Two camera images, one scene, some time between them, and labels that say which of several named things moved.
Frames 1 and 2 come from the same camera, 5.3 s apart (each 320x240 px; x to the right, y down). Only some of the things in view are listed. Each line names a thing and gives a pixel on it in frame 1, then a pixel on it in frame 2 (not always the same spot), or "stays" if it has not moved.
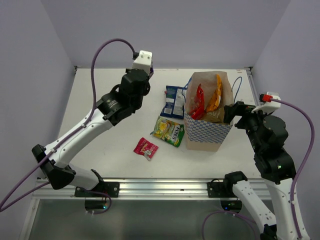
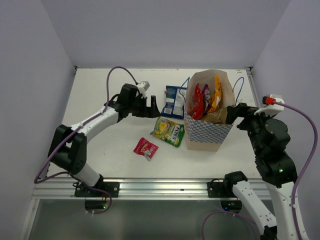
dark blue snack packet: [175, 100] stays
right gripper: [240, 108] stays
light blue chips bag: [216, 115] stays
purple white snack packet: [151, 71] to [207, 97]
